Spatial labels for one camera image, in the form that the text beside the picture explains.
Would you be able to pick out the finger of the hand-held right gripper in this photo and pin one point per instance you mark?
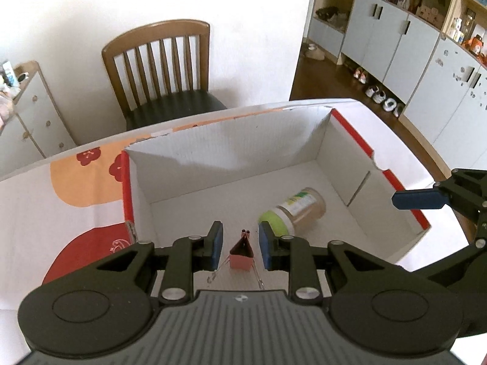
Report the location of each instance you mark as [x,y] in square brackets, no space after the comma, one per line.
[456,262]
[418,199]

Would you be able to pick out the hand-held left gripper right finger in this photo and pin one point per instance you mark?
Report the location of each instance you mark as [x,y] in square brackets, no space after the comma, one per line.
[265,245]

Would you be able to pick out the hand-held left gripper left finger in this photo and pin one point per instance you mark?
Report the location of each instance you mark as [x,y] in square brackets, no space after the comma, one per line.
[217,245]

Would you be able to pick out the pink binder clip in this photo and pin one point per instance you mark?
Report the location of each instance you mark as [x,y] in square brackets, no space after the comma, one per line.
[240,253]

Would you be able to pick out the white cardboard box red rim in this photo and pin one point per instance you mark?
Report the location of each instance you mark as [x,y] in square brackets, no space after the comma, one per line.
[228,167]

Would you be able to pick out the green-lidded toothpick jar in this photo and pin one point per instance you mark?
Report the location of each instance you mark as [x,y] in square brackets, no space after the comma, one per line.
[300,209]

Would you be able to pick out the white shoe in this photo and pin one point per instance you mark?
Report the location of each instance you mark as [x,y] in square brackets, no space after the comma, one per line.
[398,110]
[371,92]
[390,104]
[379,96]

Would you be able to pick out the grey stickered cabinet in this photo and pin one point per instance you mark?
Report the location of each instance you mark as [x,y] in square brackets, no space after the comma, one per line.
[441,95]

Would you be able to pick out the pink shoe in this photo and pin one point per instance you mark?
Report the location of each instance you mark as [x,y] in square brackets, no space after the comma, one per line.
[364,77]
[357,72]

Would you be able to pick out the wooden chair black seat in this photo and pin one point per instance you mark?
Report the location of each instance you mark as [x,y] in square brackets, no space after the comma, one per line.
[171,106]

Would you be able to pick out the grey double-door cabinet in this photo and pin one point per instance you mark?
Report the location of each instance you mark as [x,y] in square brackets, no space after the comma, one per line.
[392,38]

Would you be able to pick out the small white bottles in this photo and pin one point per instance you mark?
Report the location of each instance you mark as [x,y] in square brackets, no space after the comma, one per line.
[458,30]

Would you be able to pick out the low grey cabinet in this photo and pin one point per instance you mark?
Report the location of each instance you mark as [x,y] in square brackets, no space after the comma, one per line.
[325,36]

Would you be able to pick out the wooden shelf unit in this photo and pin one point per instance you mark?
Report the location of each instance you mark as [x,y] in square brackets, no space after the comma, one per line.
[452,7]

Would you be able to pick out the black bag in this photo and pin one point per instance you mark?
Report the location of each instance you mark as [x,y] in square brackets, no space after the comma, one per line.
[327,12]

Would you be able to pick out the white drawer cabinet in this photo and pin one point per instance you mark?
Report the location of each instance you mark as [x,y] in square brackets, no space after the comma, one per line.
[34,114]

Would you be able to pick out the clear plastic bag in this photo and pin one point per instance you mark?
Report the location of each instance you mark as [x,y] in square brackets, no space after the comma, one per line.
[5,102]

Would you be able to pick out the small black round object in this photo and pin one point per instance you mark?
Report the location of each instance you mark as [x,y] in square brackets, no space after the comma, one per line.
[23,77]

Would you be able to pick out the blue white carton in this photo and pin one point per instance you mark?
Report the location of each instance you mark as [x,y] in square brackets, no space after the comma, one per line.
[7,71]

